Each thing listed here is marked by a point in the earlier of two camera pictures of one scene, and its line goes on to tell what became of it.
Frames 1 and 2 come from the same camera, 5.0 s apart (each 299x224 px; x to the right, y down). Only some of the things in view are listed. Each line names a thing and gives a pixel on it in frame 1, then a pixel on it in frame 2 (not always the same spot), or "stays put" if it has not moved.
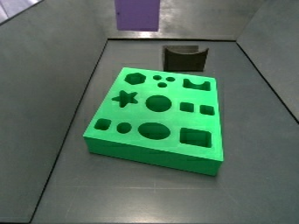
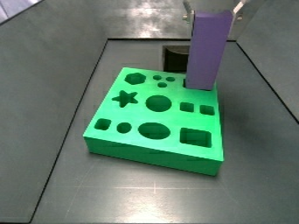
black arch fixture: [183, 58] stays put
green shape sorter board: [160, 118] stays put
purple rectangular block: [138, 15] to [210, 35]
